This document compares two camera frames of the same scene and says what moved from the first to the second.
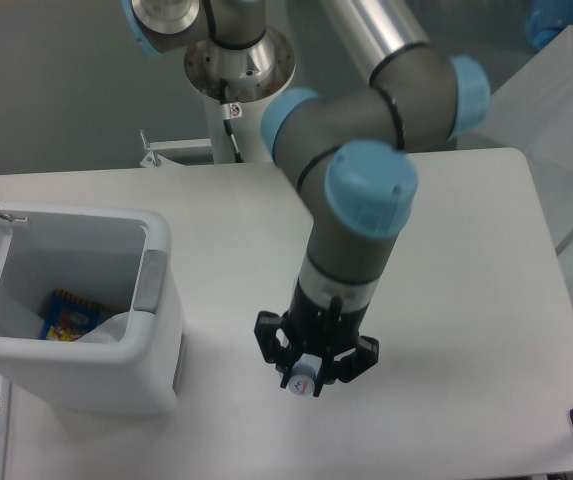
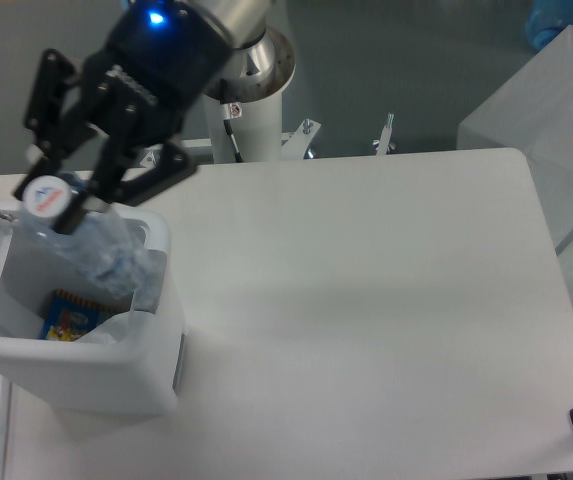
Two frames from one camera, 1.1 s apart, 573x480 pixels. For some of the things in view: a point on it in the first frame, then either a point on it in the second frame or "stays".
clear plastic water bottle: [304, 374] → [104, 247]
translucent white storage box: [554, 113] stays
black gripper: [312, 328] → [161, 58]
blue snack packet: [69, 317] stays
